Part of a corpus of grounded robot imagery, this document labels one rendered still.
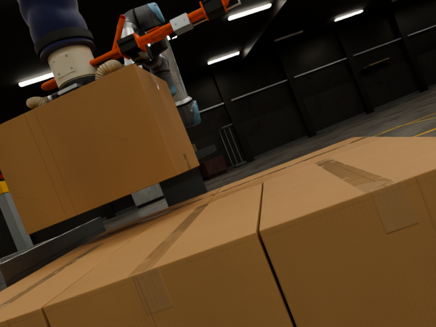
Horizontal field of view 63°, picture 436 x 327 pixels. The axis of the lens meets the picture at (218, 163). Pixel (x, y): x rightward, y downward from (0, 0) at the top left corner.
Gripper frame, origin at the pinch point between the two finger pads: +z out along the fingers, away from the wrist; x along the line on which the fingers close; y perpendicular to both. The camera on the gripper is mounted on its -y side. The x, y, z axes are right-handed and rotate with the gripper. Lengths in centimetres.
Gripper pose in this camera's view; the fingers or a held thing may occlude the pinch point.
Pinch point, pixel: (137, 43)
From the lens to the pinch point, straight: 148.4
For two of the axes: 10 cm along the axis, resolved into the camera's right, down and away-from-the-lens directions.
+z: -1.3, 0.8, -9.9
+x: -3.7, -9.3, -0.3
